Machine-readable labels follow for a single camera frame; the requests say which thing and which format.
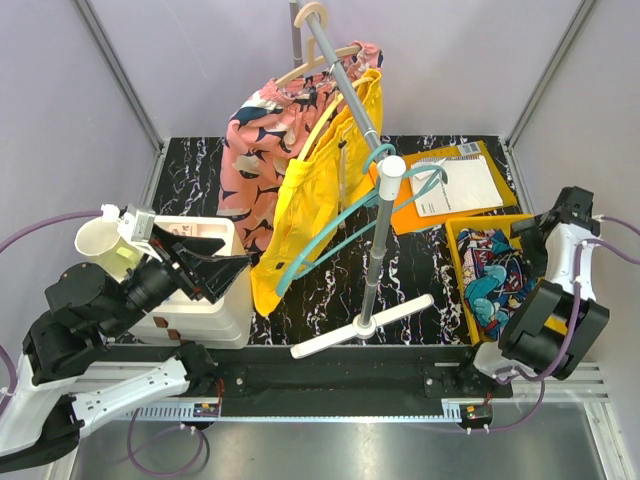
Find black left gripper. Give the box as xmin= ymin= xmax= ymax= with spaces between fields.
xmin=104 ymin=223 xmax=254 ymax=337

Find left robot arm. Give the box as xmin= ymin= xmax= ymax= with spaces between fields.
xmin=1 ymin=226 xmax=250 ymax=473

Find yellow plastic tray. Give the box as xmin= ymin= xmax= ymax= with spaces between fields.
xmin=444 ymin=213 xmax=566 ymax=346

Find cream yellow mug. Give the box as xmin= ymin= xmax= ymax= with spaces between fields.
xmin=74 ymin=218 xmax=142 ymax=281

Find pink patterned shorts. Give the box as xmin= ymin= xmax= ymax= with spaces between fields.
xmin=218 ymin=39 xmax=386 ymax=256

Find yellow shorts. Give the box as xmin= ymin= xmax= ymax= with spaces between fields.
xmin=251 ymin=101 xmax=374 ymax=317

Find comic print shorts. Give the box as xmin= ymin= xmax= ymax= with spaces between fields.
xmin=456 ymin=228 xmax=537 ymax=340

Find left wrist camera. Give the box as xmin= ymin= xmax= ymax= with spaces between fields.
xmin=101 ymin=204 xmax=160 ymax=260

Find white paper booklet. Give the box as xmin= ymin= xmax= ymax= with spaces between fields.
xmin=409 ymin=155 xmax=504 ymax=217

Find silver clothes rack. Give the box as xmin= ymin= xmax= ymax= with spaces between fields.
xmin=278 ymin=1 xmax=433 ymax=360

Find white foam box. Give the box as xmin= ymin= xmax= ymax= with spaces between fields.
xmin=129 ymin=215 xmax=254 ymax=349

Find beige wooden hanger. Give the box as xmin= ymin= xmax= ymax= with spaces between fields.
xmin=275 ymin=1 xmax=361 ymax=88

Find white cable duct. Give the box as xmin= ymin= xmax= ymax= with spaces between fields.
xmin=124 ymin=398 xmax=484 ymax=423

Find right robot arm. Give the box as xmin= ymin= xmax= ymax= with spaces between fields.
xmin=453 ymin=186 xmax=610 ymax=397

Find orange envelope with label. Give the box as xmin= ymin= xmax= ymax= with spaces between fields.
xmin=391 ymin=141 xmax=517 ymax=235

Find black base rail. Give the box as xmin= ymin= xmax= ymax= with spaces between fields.
xmin=210 ymin=345 xmax=513 ymax=409

